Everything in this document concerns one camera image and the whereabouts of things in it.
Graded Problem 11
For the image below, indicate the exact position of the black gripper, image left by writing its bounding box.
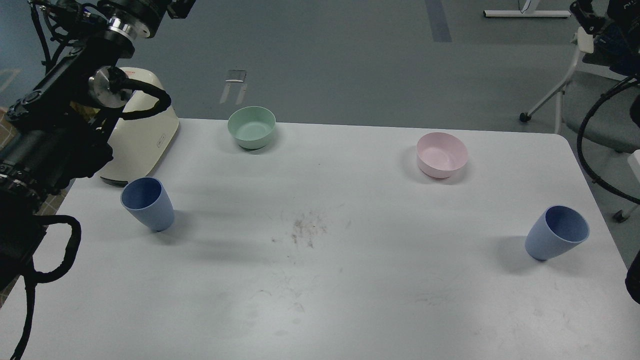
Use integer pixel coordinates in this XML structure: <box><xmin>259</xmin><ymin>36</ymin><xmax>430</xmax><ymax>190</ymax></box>
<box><xmin>97</xmin><ymin>0</ymin><xmax>196</xmax><ymax>40</ymax></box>

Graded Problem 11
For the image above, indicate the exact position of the light blue plastic cup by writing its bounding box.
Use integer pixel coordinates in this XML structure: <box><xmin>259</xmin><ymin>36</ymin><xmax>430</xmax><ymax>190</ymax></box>
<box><xmin>525</xmin><ymin>205</ymin><xmax>590</xmax><ymax>261</ymax></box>

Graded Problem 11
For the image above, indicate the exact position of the black robot arm, image right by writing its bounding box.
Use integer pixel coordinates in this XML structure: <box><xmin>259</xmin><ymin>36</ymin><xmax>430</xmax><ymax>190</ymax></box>
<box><xmin>569</xmin><ymin>0</ymin><xmax>639</xmax><ymax>205</ymax></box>

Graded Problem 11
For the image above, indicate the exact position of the black robot arm, image left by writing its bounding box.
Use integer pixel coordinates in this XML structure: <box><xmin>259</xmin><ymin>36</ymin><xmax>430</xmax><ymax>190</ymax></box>
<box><xmin>1</xmin><ymin>0</ymin><xmax>195</xmax><ymax>360</ymax></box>

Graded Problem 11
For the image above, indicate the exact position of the cream white toaster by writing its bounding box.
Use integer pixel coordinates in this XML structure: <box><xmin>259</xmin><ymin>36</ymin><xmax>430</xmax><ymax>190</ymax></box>
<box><xmin>97</xmin><ymin>67</ymin><xmax>179</xmax><ymax>187</ymax></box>

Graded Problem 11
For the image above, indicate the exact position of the green plastic bowl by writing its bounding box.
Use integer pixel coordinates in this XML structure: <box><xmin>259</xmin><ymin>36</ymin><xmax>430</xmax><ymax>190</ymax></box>
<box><xmin>227</xmin><ymin>105</ymin><xmax>277</xmax><ymax>150</ymax></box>

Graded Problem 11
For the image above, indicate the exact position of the checkered beige cloth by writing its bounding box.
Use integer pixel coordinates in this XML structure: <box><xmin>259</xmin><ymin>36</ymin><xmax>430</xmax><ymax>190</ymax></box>
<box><xmin>0</xmin><ymin>107</ymin><xmax>18</xmax><ymax>150</ymax></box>

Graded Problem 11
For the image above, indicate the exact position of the pink plastic bowl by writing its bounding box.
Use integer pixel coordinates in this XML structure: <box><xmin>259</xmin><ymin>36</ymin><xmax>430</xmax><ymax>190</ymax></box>
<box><xmin>415</xmin><ymin>132</ymin><xmax>469</xmax><ymax>179</ymax></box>

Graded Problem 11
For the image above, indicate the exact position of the white desk base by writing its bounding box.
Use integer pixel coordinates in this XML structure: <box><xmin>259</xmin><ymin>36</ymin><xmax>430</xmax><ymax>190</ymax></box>
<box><xmin>482</xmin><ymin>0</ymin><xmax>572</xmax><ymax>19</ymax></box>

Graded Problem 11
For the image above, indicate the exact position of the grey office chair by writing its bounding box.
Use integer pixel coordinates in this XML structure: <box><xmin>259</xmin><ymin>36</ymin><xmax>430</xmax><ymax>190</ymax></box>
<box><xmin>518</xmin><ymin>27</ymin><xmax>639</xmax><ymax>223</ymax></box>

